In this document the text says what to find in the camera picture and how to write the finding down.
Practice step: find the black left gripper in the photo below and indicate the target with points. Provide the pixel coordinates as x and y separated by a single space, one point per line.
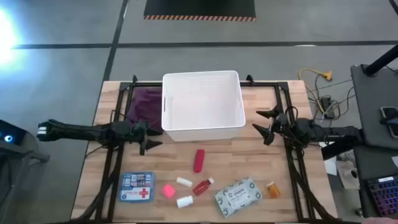
135 132

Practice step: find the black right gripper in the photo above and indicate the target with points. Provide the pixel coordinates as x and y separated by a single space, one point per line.
284 126

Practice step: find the blue first aid kit box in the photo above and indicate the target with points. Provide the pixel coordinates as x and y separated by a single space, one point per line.
136 187

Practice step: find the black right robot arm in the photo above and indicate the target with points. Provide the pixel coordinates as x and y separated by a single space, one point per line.
335 132

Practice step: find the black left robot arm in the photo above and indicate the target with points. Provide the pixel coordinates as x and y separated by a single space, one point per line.
77 132

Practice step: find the white perforated plastic basket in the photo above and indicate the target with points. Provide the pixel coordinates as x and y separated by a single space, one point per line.
202 102

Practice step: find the purple cloth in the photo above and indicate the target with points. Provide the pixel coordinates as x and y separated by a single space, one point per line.
146 105

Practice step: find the red oblong case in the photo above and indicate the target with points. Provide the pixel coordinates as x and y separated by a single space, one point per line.
199 160

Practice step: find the small white tube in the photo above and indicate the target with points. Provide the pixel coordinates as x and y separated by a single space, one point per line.
184 182

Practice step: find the pink block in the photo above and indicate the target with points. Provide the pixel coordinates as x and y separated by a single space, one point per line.
168 191

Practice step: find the black power adapter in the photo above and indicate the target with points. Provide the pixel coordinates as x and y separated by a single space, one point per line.
327 105

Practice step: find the orange pill bottle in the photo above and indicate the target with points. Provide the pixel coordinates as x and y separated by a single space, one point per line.
273 190

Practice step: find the red liquid bottle white cap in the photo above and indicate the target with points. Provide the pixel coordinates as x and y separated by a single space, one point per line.
202 187

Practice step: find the white pill bottle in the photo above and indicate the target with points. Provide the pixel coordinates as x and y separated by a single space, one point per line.
184 202

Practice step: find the white paper sheet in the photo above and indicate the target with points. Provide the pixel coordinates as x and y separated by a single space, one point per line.
331 166

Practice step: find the white printed wipes packet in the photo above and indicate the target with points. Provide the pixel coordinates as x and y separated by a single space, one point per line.
237 197

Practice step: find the grey desk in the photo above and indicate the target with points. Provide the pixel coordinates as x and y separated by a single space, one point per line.
370 109

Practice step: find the black smartphone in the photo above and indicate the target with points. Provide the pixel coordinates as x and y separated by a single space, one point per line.
390 121

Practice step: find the black pole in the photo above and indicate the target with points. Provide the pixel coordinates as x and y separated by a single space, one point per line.
381 62

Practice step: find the backlit keyboard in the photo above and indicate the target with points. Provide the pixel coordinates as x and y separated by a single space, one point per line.
384 196

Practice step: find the black mat hazard stripe edge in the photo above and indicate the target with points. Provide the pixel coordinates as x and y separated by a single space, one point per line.
199 7

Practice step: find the grey device with blue light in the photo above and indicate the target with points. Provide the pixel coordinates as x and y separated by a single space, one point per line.
11 133

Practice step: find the person's hand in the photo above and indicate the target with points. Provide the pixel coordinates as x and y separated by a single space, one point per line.
381 221

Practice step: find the black metal table frame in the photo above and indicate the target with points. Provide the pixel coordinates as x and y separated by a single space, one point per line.
264 84

